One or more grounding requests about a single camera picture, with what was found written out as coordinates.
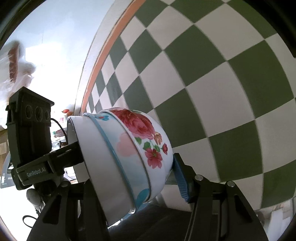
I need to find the white bowl blue heart decor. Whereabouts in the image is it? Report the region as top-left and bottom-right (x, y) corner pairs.
(84, 113), (151, 211)

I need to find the green white checkered cloth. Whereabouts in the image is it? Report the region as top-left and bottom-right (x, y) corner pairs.
(82, 1), (295, 209)

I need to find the white bowl rose decor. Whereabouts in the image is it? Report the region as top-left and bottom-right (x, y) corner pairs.
(106, 108), (173, 201)

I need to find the left hand white glove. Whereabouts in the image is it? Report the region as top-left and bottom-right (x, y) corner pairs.
(26, 188), (45, 213)

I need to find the white bowl dark rim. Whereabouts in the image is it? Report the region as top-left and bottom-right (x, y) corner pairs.
(67, 116), (135, 226)

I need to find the plastic bag with sausages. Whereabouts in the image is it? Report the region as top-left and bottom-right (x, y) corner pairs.
(1, 40), (36, 95)

